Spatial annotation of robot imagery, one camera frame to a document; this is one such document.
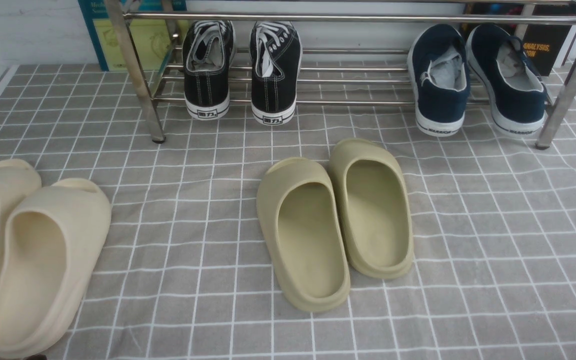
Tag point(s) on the navy sneaker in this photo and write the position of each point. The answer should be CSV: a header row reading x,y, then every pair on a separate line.
x,y
515,89
440,80

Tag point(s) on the olive green slipper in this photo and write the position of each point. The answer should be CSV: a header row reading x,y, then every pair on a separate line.
x,y
374,208
297,213

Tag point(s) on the cream slipper inner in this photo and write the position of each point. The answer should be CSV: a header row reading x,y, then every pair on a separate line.
x,y
52,241

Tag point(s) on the navy sneaker left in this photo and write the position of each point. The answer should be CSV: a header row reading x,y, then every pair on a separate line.
x,y
440,80

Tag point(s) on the black book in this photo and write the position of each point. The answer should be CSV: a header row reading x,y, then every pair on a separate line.
x,y
542,43

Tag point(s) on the olive green slipper right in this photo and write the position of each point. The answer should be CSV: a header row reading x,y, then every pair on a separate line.
x,y
374,208

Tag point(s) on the grey checked floor cloth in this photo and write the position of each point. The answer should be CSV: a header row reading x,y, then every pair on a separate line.
x,y
185,273

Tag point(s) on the olive green slipper left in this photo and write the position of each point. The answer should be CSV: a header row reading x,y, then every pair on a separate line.
x,y
297,213

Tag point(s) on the black canvas sneaker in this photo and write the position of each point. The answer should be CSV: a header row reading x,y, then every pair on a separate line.
x,y
207,54
276,53

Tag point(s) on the teal yellow book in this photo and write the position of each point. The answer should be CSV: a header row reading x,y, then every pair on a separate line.
x,y
151,38

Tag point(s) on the navy sneaker right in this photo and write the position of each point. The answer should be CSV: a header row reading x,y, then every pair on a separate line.
x,y
515,89

